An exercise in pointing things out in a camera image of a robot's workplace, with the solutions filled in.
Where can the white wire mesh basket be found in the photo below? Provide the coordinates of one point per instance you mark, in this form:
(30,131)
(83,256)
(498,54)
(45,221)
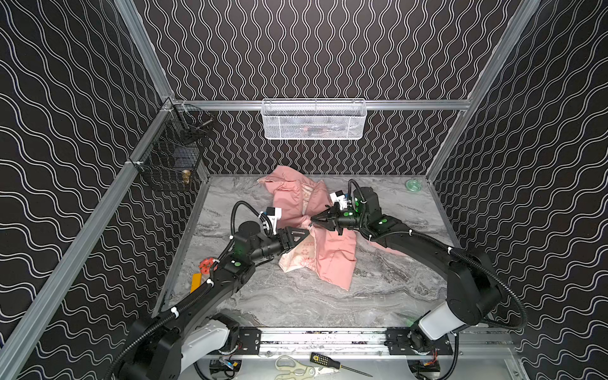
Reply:
(313,119)

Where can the scissors with pale handles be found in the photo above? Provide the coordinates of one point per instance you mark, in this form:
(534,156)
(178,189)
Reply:
(291,369)

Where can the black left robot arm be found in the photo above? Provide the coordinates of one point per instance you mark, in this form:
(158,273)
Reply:
(154,347)

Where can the red tape roll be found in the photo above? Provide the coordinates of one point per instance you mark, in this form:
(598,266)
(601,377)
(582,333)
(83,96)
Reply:
(206,265)

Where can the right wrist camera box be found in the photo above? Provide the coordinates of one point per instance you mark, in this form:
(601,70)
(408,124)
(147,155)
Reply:
(341,198)

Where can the black wire basket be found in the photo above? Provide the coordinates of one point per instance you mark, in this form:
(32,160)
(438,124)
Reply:
(178,145)

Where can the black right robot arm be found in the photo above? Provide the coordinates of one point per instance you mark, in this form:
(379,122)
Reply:
(475,294)

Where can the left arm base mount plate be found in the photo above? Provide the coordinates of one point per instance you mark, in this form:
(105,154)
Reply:
(244,341)

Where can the pink zip-up jacket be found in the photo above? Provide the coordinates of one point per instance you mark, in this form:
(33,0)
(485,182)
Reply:
(330,255)

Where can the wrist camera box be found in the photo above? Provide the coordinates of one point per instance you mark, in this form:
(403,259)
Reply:
(341,198)
(274,214)

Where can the small brass bell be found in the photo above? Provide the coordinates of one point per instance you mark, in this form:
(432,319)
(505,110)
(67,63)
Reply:
(186,176)

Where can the yellow block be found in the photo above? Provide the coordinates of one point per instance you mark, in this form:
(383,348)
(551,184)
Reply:
(196,282)

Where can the black yellow screwdriver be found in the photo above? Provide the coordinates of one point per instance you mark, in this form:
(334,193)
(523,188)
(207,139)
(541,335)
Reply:
(326,362)

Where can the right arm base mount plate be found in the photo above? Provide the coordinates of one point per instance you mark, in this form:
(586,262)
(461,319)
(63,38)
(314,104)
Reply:
(411,342)

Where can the green transparent lid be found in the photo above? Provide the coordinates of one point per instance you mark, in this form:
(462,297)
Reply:
(414,185)

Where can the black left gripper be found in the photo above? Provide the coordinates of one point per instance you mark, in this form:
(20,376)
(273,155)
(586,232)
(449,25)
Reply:
(281,241)

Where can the aluminium front rail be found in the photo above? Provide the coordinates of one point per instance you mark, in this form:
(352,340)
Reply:
(368,343)

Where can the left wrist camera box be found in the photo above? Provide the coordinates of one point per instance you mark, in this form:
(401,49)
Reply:
(274,214)

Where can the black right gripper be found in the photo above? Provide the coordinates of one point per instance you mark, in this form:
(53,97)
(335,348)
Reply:
(337,221)

